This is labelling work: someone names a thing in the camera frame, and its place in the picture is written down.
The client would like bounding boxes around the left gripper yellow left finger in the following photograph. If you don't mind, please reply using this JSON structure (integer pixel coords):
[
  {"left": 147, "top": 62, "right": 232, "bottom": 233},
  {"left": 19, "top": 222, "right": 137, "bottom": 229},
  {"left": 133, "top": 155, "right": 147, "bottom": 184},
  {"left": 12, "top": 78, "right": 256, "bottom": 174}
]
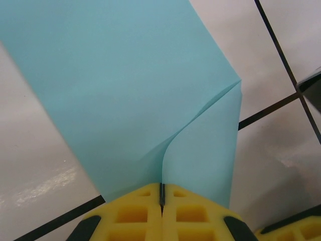
[{"left": 67, "top": 183, "right": 163, "bottom": 241}]

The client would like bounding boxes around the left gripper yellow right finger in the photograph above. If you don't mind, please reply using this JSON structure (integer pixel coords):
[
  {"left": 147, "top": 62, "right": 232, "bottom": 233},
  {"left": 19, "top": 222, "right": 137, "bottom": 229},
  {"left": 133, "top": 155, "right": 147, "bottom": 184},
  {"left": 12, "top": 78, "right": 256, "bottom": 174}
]
[{"left": 162, "top": 183, "right": 256, "bottom": 241}]

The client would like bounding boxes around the light blue paper sheet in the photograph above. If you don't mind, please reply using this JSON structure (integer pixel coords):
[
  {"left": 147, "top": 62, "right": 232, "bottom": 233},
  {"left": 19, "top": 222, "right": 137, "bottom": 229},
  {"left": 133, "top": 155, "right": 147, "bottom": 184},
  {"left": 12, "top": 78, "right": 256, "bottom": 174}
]
[{"left": 0, "top": 0, "right": 243, "bottom": 210}]

